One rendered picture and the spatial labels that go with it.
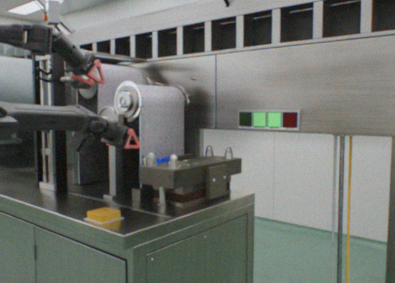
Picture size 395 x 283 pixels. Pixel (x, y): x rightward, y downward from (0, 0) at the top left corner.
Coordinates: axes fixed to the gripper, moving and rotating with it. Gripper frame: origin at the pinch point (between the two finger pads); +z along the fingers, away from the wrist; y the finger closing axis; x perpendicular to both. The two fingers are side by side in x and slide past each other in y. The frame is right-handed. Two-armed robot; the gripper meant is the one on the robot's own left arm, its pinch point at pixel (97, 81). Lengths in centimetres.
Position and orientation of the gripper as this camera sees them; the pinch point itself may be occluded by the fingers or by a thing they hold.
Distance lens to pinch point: 130.5
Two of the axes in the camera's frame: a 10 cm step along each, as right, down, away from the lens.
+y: 7.8, 0.4, -6.3
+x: 3.9, -8.1, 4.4
